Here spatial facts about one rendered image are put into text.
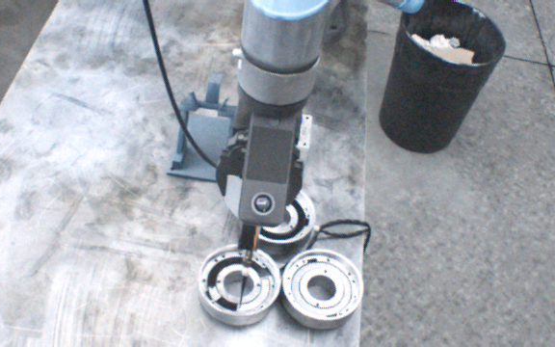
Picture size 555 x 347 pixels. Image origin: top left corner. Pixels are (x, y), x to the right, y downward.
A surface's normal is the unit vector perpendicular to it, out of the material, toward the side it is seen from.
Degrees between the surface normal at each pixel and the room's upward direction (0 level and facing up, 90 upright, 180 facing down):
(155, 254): 0
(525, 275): 0
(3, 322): 0
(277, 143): 32
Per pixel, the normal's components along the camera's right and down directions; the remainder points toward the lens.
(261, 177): 0.05, -0.14
